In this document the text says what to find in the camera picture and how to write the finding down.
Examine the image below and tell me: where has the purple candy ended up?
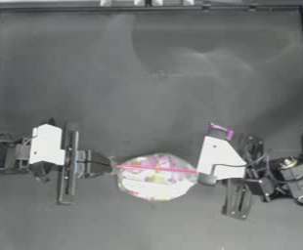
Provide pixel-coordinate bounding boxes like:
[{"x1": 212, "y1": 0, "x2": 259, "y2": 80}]
[{"x1": 208, "y1": 122, "x2": 236, "y2": 142}]

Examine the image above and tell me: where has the clear bag with pink zip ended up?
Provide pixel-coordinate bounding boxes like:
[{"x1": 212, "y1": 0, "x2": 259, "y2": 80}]
[{"x1": 113, "y1": 152, "x2": 200, "y2": 202}]

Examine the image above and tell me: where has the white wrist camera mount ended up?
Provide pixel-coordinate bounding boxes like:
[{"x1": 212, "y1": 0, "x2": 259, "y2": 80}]
[
  {"x1": 28, "y1": 123, "x2": 68, "y2": 166},
  {"x1": 196, "y1": 135, "x2": 248, "y2": 181}
]

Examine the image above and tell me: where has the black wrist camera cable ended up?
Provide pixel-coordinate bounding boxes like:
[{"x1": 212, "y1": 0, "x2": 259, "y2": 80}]
[{"x1": 210, "y1": 163, "x2": 248, "y2": 174}]

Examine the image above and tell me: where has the black table frame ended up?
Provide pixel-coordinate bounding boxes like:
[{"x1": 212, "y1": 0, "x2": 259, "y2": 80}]
[{"x1": 0, "y1": 2, "x2": 303, "y2": 184}]

